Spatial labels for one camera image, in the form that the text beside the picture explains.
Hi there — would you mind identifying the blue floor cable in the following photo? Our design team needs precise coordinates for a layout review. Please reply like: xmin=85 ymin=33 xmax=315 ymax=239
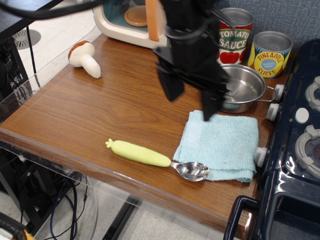
xmin=49 ymin=174 xmax=88 ymax=240

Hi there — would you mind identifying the dark blue toy stove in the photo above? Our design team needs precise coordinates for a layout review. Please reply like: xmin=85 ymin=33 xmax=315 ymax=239
xmin=224 ymin=39 xmax=320 ymax=240

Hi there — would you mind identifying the black table leg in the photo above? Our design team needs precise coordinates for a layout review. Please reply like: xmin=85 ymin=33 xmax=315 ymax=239
xmin=102 ymin=197 xmax=141 ymax=240

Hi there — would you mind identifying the tomato sauce can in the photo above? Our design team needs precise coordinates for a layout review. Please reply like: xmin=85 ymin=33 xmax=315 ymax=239
xmin=216 ymin=7 xmax=255 ymax=64

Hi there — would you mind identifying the pineapple slices can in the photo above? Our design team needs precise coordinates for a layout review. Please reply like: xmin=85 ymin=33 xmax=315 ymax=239
xmin=247 ymin=31 xmax=294 ymax=79

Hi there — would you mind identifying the plush mushroom toy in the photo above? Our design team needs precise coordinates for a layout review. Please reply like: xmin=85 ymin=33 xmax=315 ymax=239
xmin=68 ymin=40 xmax=101 ymax=79

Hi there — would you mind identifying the small steel pot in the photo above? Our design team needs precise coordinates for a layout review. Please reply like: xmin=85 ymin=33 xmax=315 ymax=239
xmin=221 ymin=63 xmax=278 ymax=114

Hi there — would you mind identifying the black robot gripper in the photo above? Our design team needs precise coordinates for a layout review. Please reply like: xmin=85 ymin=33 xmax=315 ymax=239
xmin=153 ymin=17 xmax=228 ymax=122

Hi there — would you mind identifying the spoon with green handle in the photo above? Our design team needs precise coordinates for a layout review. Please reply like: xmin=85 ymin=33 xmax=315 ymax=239
xmin=105 ymin=139 xmax=210 ymax=182

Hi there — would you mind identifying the yellow object at corner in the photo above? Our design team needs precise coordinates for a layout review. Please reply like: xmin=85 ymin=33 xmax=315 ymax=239
xmin=0 ymin=219 xmax=36 ymax=240

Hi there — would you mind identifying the black computer tower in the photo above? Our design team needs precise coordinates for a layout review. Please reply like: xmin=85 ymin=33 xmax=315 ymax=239
xmin=0 ymin=37 xmax=32 ymax=103

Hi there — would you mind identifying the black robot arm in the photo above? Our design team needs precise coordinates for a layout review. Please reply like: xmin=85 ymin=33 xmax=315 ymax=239
xmin=153 ymin=0 xmax=229 ymax=121

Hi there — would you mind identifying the clear acrylic side panel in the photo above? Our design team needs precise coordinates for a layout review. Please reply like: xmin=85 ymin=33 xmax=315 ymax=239
xmin=0 ymin=18 xmax=102 ymax=122

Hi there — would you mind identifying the light blue folded cloth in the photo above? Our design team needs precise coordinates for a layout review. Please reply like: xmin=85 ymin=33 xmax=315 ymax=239
xmin=173 ymin=110 xmax=259 ymax=183

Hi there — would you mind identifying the toy microwave oven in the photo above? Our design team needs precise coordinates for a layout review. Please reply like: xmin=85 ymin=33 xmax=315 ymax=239
xmin=93 ymin=0 xmax=169 ymax=49

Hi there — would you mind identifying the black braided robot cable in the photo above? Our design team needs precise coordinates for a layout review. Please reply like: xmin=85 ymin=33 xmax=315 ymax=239
xmin=0 ymin=0 xmax=106 ymax=20

